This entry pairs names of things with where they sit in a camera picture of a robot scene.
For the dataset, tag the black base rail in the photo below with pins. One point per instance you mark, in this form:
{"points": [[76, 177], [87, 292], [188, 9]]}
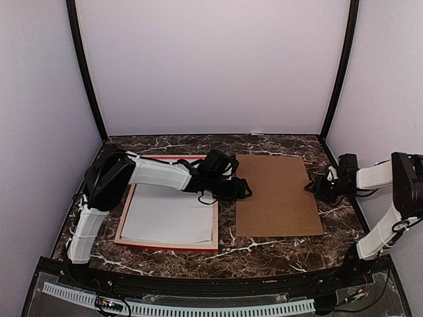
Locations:
{"points": [[322, 283]]}

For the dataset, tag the black enclosure post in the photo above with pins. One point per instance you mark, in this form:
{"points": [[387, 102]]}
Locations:
{"points": [[342, 68], [84, 69]]}

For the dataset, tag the brown cardboard backing board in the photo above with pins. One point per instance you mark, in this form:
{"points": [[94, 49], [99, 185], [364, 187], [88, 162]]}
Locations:
{"points": [[279, 205]]}

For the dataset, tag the small green circuit board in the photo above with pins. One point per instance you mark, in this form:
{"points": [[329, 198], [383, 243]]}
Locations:
{"points": [[106, 304]]}

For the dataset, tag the right black enclosure post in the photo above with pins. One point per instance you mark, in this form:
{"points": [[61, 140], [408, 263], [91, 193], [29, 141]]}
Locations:
{"points": [[342, 68]]}

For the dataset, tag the landscape sunset photo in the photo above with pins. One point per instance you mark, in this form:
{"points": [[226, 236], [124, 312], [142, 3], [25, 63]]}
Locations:
{"points": [[178, 219]]}

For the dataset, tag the wooden picture frame red edge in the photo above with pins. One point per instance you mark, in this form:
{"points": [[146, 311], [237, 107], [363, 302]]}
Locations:
{"points": [[215, 231]]}

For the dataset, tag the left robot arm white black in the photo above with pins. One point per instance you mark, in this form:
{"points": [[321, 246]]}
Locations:
{"points": [[107, 178]]}

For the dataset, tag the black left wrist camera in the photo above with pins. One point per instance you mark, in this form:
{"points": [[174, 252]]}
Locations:
{"points": [[217, 164]]}

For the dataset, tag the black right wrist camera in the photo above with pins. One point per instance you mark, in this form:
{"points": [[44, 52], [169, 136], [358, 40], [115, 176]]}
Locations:
{"points": [[346, 170]]}

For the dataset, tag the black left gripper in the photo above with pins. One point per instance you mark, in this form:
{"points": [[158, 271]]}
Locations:
{"points": [[238, 191]]}

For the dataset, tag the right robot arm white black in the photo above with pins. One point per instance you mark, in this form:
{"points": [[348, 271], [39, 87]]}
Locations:
{"points": [[403, 172]]}

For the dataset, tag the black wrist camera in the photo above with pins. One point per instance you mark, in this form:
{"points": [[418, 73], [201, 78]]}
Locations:
{"points": [[217, 164], [346, 170]]}

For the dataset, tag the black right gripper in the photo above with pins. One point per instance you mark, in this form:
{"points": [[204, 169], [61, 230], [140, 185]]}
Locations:
{"points": [[318, 185]]}

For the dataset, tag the left black enclosure post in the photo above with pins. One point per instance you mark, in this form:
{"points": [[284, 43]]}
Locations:
{"points": [[84, 69]]}

